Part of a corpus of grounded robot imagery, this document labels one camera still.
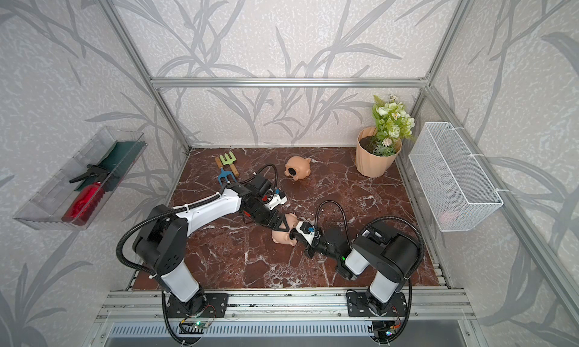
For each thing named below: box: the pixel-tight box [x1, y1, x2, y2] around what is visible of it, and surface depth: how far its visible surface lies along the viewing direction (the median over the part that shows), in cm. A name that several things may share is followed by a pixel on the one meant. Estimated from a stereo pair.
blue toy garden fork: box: [217, 167, 237, 186], surface depth 110 cm
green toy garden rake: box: [220, 150, 240, 178], surface depth 118 cm
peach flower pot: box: [355, 126, 402, 179], surface depth 101 cm
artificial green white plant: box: [371, 93, 417, 157], surface depth 96 cm
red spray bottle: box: [61, 181, 106, 226], surface depth 59 cm
